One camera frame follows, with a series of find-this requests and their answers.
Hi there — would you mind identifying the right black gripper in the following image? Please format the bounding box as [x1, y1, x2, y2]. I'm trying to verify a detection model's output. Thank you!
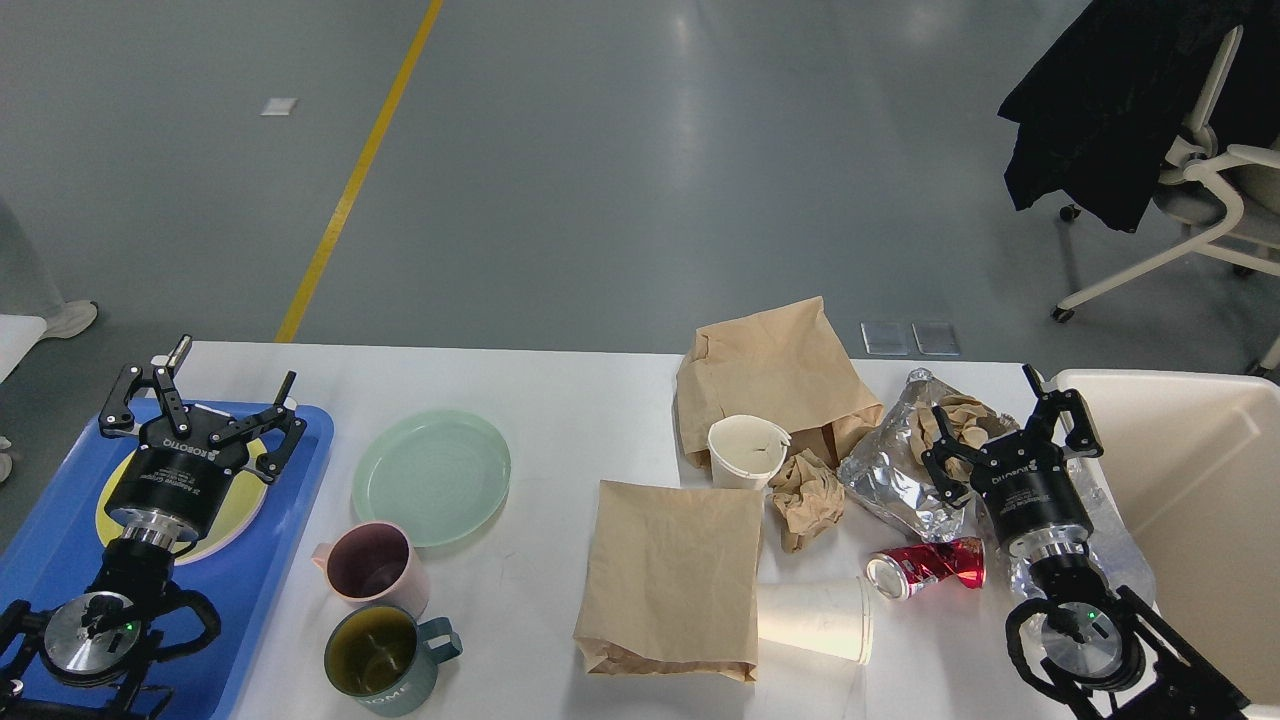
[922, 364, 1105, 557]

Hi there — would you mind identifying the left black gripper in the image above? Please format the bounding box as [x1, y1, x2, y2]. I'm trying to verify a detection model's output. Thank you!
[99, 334, 307, 546]

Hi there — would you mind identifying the pink ribbed mug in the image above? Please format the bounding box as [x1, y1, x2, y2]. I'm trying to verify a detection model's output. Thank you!
[311, 521, 431, 618]

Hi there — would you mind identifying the mint green plate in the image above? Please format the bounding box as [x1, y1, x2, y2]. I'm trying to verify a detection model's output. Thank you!
[351, 409, 512, 548]

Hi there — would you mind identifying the teal mug yellow inside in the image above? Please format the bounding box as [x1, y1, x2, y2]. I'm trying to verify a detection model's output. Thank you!
[323, 605, 463, 717]

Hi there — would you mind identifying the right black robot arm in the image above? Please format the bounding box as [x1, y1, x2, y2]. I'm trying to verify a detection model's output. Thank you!
[922, 366, 1249, 719]

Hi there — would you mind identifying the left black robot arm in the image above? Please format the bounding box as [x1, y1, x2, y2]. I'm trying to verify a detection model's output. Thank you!
[3, 336, 307, 719]

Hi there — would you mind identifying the brown paper in foil bag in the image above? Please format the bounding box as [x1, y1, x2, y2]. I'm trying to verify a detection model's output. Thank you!
[909, 395, 1020, 464]

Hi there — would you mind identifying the yellow plate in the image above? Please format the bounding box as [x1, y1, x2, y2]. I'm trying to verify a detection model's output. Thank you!
[93, 439, 268, 566]

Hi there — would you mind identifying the floor outlet plate right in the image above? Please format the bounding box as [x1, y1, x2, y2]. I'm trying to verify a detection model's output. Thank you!
[911, 322, 963, 357]

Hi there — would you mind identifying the floor outlet plate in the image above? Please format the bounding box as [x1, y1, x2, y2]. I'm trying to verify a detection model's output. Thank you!
[911, 322, 963, 357]
[860, 322, 913, 357]

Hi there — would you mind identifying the silver foil bag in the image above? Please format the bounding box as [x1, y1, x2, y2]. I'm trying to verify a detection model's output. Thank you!
[838, 368, 965, 542]

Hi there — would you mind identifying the person's white shoe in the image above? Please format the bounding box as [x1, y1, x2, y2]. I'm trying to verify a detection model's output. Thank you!
[40, 300, 99, 341]

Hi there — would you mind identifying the floor outlet plate left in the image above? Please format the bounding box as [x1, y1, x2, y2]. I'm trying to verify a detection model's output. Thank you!
[860, 322, 913, 357]

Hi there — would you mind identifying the beige plastic bin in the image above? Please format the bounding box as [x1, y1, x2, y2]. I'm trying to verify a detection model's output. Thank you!
[1055, 369, 1279, 719]

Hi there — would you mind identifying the crushed red soda can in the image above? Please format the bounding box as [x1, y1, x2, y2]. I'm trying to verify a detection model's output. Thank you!
[865, 537, 986, 601]

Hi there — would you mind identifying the blue plastic tray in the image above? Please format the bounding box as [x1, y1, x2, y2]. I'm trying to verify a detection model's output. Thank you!
[1, 405, 334, 719]

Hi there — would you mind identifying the crumpled brown paper ball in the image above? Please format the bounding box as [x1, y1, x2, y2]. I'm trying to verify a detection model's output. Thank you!
[767, 448, 845, 553]

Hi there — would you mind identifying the person's grey trouser leg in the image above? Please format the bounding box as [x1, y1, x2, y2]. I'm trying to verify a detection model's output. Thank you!
[1, 200, 65, 319]

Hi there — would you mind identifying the crumpled large brown paper bag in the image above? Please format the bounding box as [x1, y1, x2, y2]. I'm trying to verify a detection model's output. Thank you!
[676, 297, 884, 468]

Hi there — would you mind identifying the lying white paper cup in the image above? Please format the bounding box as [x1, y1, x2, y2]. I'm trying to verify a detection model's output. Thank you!
[756, 577, 876, 665]

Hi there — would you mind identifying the upright white paper cup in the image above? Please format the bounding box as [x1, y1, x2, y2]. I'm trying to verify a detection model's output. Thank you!
[707, 415, 791, 491]

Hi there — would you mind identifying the white office chair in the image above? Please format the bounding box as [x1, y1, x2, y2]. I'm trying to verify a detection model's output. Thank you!
[1051, 26, 1279, 324]

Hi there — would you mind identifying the black jacket on chair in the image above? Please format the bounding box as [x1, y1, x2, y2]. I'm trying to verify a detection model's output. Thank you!
[998, 1, 1279, 232]

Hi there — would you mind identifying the flat brown paper bag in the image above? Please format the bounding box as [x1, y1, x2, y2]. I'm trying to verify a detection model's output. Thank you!
[573, 480, 764, 684]

